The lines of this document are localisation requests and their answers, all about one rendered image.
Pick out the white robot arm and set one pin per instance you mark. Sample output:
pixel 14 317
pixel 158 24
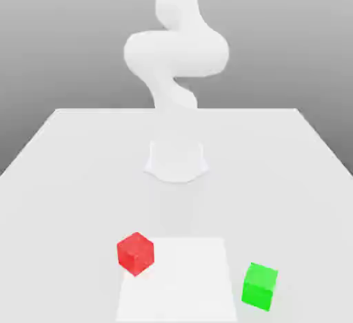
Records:
pixel 176 53

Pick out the small red cube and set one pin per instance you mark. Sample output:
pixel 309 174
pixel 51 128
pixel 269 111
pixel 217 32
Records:
pixel 135 254

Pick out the small green cube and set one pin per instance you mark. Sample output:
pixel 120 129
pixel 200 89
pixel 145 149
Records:
pixel 259 287

